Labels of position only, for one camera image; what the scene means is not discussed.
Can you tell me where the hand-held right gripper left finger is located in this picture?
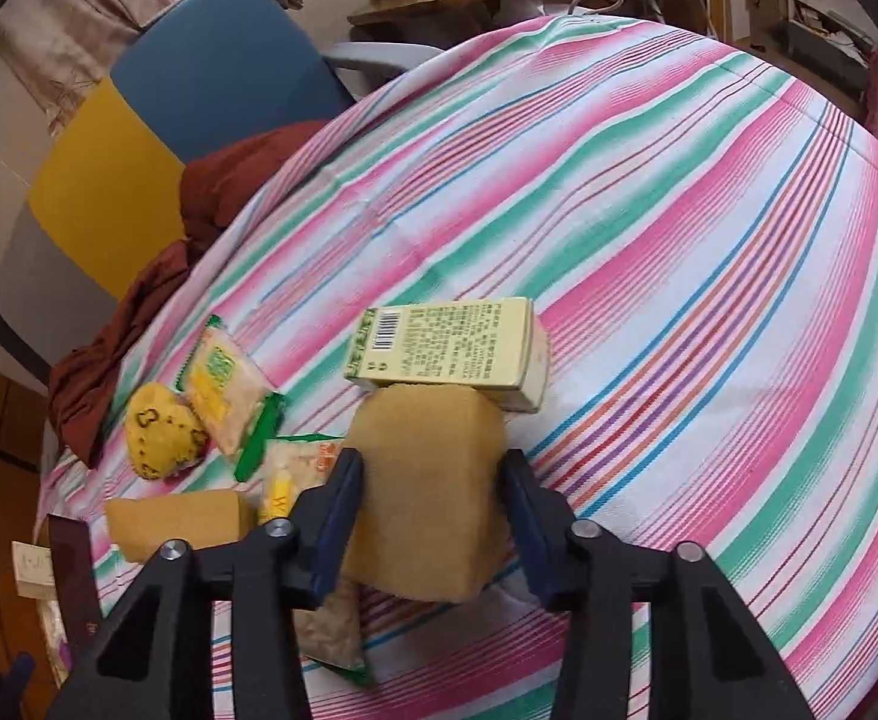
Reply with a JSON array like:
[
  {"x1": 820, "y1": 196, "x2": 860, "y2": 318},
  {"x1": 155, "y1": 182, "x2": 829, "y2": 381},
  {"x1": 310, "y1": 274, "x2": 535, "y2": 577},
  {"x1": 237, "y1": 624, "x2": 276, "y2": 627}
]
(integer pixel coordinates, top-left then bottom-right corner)
[{"x1": 45, "y1": 446, "x2": 369, "y2": 720}]

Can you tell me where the grey yellow blue chair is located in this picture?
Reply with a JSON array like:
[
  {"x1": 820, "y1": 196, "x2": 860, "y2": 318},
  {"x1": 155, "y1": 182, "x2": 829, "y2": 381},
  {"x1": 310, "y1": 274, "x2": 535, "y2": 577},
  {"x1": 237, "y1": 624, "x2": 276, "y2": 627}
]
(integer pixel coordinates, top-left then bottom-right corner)
[{"x1": 0, "y1": 0, "x2": 447, "y2": 391}]

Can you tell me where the yellow printed plush toy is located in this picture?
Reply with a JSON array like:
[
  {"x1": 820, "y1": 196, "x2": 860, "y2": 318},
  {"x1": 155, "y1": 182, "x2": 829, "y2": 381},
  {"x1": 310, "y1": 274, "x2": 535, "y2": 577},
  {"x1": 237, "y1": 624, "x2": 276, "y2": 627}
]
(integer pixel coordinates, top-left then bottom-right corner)
[{"x1": 124, "y1": 381, "x2": 209, "y2": 481}]

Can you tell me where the green edged cracker packet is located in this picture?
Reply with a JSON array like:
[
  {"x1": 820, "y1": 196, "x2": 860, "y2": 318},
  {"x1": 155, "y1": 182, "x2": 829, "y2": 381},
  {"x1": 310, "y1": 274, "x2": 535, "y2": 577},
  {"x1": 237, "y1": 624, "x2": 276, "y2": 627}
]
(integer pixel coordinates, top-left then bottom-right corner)
[{"x1": 257, "y1": 431, "x2": 376, "y2": 687}]

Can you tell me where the beige patterned curtain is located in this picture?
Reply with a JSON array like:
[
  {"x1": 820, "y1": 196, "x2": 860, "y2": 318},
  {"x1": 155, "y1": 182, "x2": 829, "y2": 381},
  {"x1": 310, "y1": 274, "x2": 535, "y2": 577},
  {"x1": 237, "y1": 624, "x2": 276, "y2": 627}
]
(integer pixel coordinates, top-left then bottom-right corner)
[{"x1": 4, "y1": 0, "x2": 178, "y2": 136}]

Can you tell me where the striped tablecloth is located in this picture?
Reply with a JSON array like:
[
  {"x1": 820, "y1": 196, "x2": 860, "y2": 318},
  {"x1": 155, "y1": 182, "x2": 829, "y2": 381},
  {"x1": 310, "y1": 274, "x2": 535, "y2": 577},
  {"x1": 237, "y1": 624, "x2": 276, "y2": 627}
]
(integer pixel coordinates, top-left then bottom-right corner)
[{"x1": 34, "y1": 11, "x2": 878, "y2": 720}]

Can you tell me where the pale green carton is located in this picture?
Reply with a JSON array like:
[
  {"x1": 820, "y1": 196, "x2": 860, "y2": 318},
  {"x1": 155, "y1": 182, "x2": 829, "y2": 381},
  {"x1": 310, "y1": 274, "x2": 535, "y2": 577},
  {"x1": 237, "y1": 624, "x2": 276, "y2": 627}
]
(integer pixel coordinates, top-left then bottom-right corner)
[{"x1": 343, "y1": 296, "x2": 552, "y2": 415}]

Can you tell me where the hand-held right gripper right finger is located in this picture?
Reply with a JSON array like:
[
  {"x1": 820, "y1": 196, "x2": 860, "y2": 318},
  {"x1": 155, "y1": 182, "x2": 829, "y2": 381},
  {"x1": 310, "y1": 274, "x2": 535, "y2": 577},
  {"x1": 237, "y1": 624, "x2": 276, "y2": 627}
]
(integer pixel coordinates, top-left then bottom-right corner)
[{"x1": 499, "y1": 448, "x2": 819, "y2": 720}]

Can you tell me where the brown sponge block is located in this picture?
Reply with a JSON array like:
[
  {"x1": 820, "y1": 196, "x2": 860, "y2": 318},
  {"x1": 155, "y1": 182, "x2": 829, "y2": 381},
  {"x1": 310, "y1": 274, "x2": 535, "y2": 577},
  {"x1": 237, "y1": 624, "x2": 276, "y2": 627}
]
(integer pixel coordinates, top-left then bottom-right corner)
[
  {"x1": 104, "y1": 490, "x2": 260, "y2": 565},
  {"x1": 341, "y1": 382, "x2": 513, "y2": 605}
]

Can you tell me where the reddish brown cloth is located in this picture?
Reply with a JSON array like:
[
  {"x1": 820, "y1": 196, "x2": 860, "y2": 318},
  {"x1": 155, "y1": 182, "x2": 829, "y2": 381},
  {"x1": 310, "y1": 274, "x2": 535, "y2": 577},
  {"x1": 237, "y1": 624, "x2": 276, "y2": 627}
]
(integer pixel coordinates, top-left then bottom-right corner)
[{"x1": 47, "y1": 120, "x2": 327, "y2": 470}]

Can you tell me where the yellow label cracker packet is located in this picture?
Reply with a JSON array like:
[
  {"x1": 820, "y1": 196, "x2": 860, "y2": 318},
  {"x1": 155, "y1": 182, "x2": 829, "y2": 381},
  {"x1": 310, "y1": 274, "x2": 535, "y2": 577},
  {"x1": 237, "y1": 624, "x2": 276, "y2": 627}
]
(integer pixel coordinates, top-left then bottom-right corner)
[{"x1": 178, "y1": 313, "x2": 288, "y2": 482}]

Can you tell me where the grey storage rack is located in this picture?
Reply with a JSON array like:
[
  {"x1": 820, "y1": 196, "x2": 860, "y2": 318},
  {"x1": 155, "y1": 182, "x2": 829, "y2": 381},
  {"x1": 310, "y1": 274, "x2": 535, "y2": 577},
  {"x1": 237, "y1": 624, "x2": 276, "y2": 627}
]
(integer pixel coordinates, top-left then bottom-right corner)
[{"x1": 780, "y1": 0, "x2": 878, "y2": 95}]

